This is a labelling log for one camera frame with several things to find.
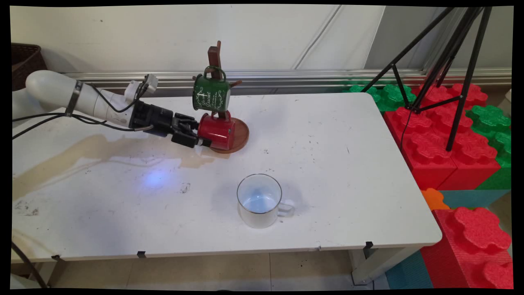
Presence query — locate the black tripod cable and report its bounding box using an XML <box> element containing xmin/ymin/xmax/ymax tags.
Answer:
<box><xmin>400</xmin><ymin>108</ymin><xmax>415</xmax><ymax>153</ymax></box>

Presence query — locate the brown wicker basket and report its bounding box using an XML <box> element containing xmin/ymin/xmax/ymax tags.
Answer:
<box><xmin>11</xmin><ymin>43</ymin><xmax>48</xmax><ymax>92</ymax></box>

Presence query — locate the wooden mug tree stand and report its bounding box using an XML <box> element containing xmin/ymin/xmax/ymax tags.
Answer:
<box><xmin>192</xmin><ymin>41</ymin><xmax>250</xmax><ymax>154</ymax></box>

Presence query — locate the teal foam mat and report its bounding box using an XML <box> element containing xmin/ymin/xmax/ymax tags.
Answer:
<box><xmin>440</xmin><ymin>189</ymin><xmax>512</xmax><ymax>210</ymax></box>

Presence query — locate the white enamel mug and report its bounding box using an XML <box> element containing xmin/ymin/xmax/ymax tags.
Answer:
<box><xmin>237</xmin><ymin>174</ymin><xmax>296</xmax><ymax>229</ymax></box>

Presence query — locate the teal foam block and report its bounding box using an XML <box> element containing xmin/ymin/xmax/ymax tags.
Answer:
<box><xmin>385</xmin><ymin>250</ymin><xmax>434</xmax><ymax>289</ymax></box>

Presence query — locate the white table leg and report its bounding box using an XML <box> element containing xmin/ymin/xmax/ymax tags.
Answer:
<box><xmin>31</xmin><ymin>260</ymin><xmax>69</xmax><ymax>288</ymax></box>
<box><xmin>348</xmin><ymin>245</ymin><xmax>423</xmax><ymax>286</ymax></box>

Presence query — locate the green enamel mug with print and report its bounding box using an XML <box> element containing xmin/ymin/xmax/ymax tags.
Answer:
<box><xmin>192</xmin><ymin>66</ymin><xmax>231</xmax><ymax>113</ymax></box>

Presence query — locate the large red foam block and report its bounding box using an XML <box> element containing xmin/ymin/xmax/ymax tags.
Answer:
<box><xmin>383</xmin><ymin>83</ymin><xmax>502</xmax><ymax>191</ymax></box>

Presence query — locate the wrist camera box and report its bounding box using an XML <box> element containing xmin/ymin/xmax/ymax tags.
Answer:
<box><xmin>124</xmin><ymin>74</ymin><xmax>159</xmax><ymax>104</ymax></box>

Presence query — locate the green foam block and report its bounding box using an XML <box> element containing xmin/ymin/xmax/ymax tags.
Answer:
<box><xmin>342</xmin><ymin>84</ymin><xmax>417</xmax><ymax>112</ymax></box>
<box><xmin>466</xmin><ymin>105</ymin><xmax>512</xmax><ymax>190</ymax></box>

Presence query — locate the aluminium wall rail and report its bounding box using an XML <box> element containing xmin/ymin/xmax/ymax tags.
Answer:
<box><xmin>63</xmin><ymin>68</ymin><xmax>512</xmax><ymax>98</ymax></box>

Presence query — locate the orange foam piece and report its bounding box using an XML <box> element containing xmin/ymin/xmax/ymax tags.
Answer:
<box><xmin>421</xmin><ymin>188</ymin><xmax>451</xmax><ymax>211</ymax></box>

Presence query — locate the white wall cable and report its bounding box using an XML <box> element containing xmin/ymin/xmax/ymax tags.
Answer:
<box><xmin>292</xmin><ymin>5</ymin><xmax>343</xmax><ymax>70</ymax></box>

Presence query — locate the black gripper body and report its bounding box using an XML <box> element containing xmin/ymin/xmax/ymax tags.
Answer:
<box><xmin>129</xmin><ymin>100</ymin><xmax>177</xmax><ymax>138</ymax></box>

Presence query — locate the red enamel mug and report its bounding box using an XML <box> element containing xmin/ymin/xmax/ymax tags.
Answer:
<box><xmin>197</xmin><ymin>111</ymin><xmax>236</xmax><ymax>151</ymax></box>

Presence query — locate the black tripod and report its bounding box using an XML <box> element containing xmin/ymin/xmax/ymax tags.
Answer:
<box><xmin>360</xmin><ymin>6</ymin><xmax>493</xmax><ymax>152</ymax></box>

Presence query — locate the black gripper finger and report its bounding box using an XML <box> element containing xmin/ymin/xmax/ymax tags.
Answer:
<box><xmin>171</xmin><ymin>129</ymin><xmax>212</xmax><ymax>149</ymax></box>
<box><xmin>174</xmin><ymin>113</ymin><xmax>201</xmax><ymax>129</ymax></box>

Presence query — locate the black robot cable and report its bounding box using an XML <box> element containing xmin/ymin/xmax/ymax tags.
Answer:
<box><xmin>11</xmin><ymin>81</ymin><xmax>154</xmax><ymax>141</ymax></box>

